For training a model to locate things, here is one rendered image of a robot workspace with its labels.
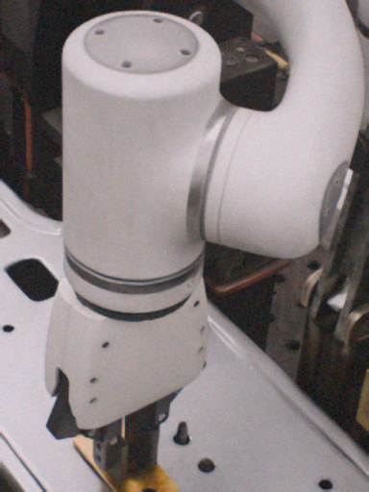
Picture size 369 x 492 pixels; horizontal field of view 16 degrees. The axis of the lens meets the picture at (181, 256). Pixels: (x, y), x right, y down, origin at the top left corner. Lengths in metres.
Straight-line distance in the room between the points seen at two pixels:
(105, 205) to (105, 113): 0.06
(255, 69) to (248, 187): 0.43
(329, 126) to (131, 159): 0.10
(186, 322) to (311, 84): 0.19
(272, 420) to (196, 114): 0.34
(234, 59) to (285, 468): 0.36
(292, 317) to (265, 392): 0.51
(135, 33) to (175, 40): 0.02
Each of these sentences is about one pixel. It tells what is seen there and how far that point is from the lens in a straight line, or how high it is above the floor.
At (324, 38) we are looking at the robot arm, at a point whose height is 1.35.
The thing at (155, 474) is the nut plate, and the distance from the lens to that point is 0.91.
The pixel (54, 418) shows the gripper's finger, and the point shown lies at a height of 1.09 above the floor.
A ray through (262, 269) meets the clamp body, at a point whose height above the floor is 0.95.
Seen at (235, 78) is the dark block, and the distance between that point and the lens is 1.09.
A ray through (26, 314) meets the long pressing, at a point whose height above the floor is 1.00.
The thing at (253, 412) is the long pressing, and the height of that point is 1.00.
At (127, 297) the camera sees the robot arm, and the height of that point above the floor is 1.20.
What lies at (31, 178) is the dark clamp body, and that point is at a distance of 1.41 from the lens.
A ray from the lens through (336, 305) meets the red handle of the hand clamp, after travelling 0.95.
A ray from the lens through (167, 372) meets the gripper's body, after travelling 0.83.
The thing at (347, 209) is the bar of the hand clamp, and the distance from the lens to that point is 0.92.
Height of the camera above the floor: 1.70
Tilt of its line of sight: 41 degrees down
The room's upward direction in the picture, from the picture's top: 4 degrees clockwise
